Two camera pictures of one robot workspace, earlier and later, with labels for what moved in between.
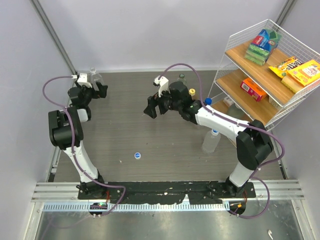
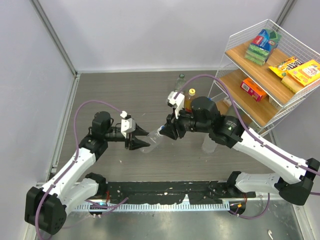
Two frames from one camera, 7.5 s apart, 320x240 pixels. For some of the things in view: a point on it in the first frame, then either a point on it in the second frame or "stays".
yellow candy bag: (282, 69) stays
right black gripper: (152, 102) → (173, 124)
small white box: (228, 101) stays
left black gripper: (102, 89) → (135, 143)
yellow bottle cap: (192, 91) stays
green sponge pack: (262, 43) stays
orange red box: (251, 88) stays
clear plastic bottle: (95, 77) → (154, 139)
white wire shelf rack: (266, 75) stays
